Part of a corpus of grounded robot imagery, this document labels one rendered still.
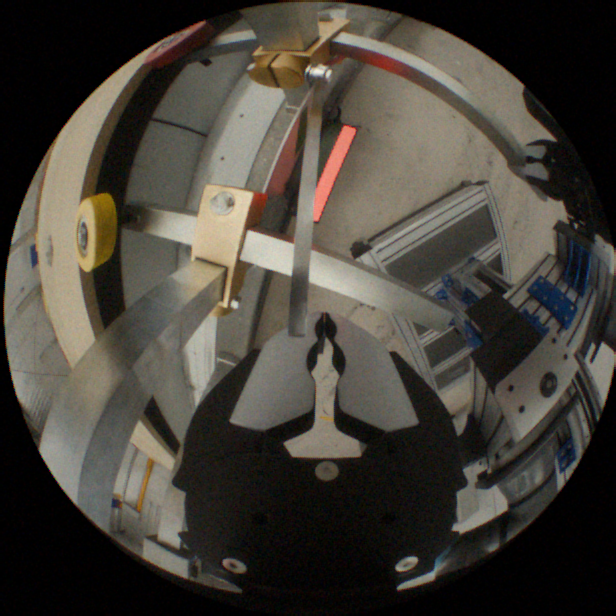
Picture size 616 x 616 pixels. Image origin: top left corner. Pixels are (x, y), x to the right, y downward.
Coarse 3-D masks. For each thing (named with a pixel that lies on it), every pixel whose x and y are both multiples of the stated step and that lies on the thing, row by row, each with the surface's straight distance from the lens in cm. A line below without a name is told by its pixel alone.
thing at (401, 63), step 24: (216, 48) 29; (240, 48) 28; (336, 48) 24; (360, 48) 23; (384, 48) 24; (408, 72) 24; (432, 72) 24; (456, 96) 24; (480, 120) 26; (504, 144) 27
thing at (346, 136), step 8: (344, 128) 32; (352, 128) 33; (344, 136) 32; (352, 136) 32; (336, 144) 31; (344, 144) 31; (336, 152) 31; (344, 152) 31; (336, 160) 31; (328, 168) 30; (336, 168) 30; (328, 176) 30; (320, 184) 30; (328, 184) 30; (320, 192) 30; (328, 192) 30; (320, 200) 30; (320, 208) 30
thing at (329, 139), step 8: (328, 128) 32; (336, 128) 32; (328, 136) 32; (336, 136) 32; (320, 144) 31; (328, 144) 31; (320, 152) 31; (328, 152) 31; (320, 160) 30; (320, 168) 30; (296, 208) 30
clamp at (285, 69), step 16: (320, 32) 23; (336, 32) 24; (320, 48) 21; (256, 64) 20; (272, 64) 19; (288, 64) 19; (304, 64) 20; (256, 80) 22; (272, 80) 21; (288, 80) 20; (304, 80) 20
